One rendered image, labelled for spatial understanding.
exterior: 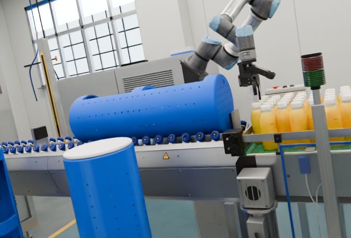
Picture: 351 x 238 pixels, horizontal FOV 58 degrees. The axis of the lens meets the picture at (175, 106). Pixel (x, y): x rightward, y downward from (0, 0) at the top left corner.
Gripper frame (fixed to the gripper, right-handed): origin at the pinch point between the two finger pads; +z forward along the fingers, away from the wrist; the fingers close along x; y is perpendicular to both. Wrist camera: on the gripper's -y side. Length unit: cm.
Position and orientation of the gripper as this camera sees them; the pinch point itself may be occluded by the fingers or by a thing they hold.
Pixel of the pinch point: (259, 102)
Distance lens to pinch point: 151.5
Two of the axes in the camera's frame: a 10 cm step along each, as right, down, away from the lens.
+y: -8.8, 1.1, 4.5
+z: 1.8, 9.8, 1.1
